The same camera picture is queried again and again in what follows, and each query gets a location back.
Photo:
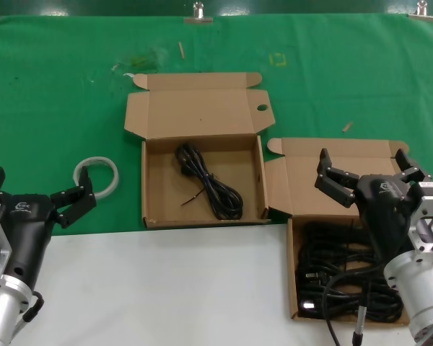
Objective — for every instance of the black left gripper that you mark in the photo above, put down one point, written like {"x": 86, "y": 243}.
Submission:
{"x": 29, "y": 230}

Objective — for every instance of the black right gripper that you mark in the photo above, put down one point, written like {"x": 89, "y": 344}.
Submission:
{"x": 382, "y": 209}

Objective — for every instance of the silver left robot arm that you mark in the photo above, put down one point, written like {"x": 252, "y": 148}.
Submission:
{"x": 0, "y": 313}

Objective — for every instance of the open cardboard box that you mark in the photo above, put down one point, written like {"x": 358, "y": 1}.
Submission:
{"x": 303, "y": 180}
{"x": 202, "y": 108}

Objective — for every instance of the short wooden stick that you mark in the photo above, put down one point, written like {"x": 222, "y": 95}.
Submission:
{"x": 347, "y": 126}

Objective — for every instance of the clear tape roll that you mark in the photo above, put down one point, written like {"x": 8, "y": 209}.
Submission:
{"x": 94, "y": 160}

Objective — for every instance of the green table cloth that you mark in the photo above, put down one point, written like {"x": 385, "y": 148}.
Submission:
{"x": 39, "y": 108}

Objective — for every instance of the clear tape scrap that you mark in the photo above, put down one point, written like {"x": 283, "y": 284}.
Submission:
{"x": 140, "y": 61}

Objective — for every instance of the silver binder clip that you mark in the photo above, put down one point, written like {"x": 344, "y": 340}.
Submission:
{"x": 198, "y": 19}
{"x": 423, "y": 16}

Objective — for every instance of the long wooden stick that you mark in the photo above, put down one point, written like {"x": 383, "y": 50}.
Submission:
{"x": 181, "y": 49}

